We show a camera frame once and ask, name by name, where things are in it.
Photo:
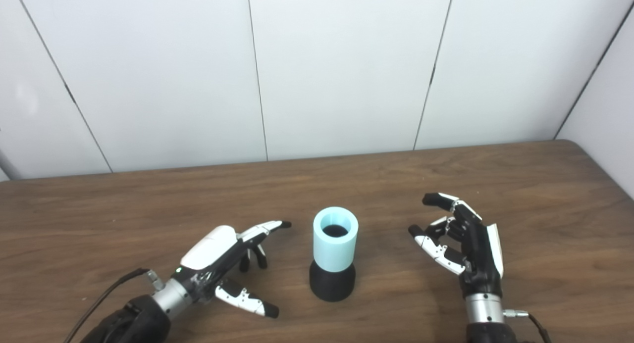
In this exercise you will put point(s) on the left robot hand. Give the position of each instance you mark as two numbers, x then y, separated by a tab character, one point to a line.
213	246

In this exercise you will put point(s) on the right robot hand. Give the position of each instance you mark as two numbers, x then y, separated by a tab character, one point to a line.
480	254

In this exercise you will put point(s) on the light blue cylinder cup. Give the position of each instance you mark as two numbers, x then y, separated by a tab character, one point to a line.
334	254

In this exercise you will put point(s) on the black nozzle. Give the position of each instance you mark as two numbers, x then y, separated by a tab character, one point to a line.
332	286

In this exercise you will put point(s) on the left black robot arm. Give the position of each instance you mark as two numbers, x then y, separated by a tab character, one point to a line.
133	318

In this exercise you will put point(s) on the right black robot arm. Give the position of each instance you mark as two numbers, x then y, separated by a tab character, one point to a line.
488	318

